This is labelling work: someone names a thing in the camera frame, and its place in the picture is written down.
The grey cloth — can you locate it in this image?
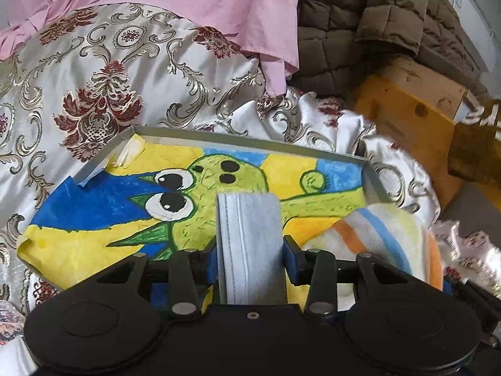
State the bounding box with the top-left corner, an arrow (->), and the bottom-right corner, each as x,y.
216,193 -> 288,306

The floral satin bedspread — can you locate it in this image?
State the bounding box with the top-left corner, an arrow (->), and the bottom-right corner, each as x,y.
0,2 -> 501,376

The striped fleece towel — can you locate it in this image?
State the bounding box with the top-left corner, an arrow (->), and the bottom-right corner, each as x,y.
301,203 -> 445,306

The grey shallow tray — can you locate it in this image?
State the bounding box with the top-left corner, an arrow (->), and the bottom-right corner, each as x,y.
19,125 -> 392,306

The wooden cabinet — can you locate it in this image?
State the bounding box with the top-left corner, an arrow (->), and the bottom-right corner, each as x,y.
352,74 -> 466,212

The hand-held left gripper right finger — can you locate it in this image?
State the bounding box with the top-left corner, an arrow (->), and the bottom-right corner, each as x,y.
282,235 -> 412,318

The brown quilted jacket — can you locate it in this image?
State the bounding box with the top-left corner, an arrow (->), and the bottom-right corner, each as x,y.
290,0 -> 490,98

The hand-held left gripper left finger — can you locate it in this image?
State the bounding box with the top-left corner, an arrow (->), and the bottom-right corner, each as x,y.
96,239 -> 218,318

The white tape scrap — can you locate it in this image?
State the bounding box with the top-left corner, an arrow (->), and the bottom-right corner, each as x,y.
111,135 -> 142,167

